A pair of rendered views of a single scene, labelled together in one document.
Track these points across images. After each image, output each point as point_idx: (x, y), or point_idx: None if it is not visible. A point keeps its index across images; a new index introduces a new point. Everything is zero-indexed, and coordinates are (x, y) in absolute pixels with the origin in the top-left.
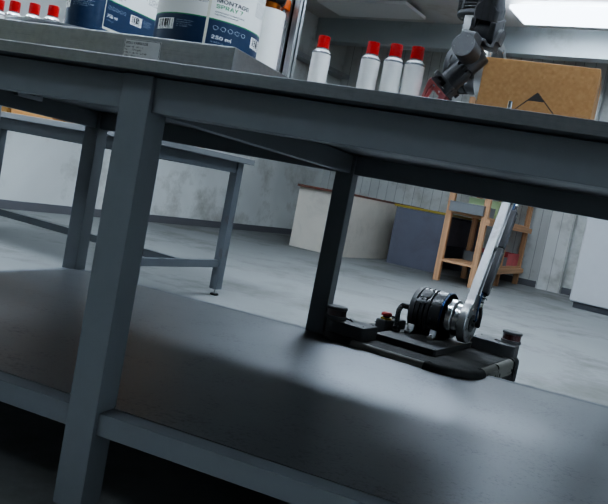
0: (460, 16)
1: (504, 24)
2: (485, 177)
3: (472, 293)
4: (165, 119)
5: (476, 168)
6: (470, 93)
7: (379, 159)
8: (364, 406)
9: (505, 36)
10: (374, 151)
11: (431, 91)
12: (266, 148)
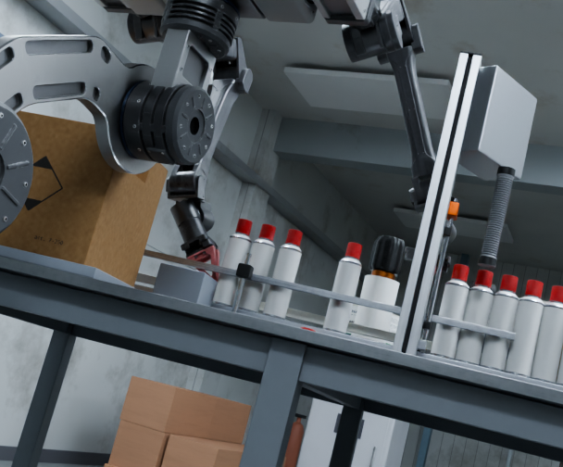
0: (221, 54)
1: (173, 169)
2: (64, 285)
3: None
4: (343, 407)
5: (178, 362)
6: (146, 159)
7: (238, 328)
8: None
9: (167, 180)
10: (224, 374)
11: (210, 257)
12: (329, 397)
